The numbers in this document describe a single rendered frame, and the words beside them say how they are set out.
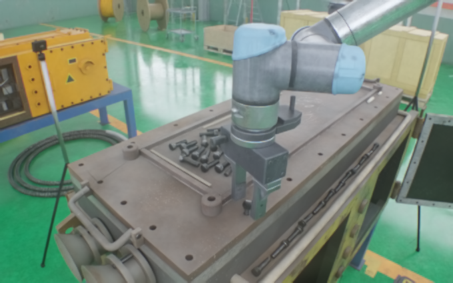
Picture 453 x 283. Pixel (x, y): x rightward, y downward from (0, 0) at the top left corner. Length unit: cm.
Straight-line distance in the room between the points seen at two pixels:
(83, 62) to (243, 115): 273
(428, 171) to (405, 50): 392
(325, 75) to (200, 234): 34
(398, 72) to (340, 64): 529
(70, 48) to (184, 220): 266
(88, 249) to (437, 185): 175
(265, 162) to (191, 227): 20
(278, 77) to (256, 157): 13
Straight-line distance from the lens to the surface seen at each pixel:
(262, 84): 45
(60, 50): 309
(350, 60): 47
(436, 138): 182
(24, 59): 303
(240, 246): 61
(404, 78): 573
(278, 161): 49
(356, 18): 59
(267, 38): 44
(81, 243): 75
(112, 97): 342
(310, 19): 624
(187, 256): 55
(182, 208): 63
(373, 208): 172
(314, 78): 45
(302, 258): 74
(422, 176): 192
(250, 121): 47
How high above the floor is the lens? 178
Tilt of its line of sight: 29 degrees down
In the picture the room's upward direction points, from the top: 1 degrees clockwise
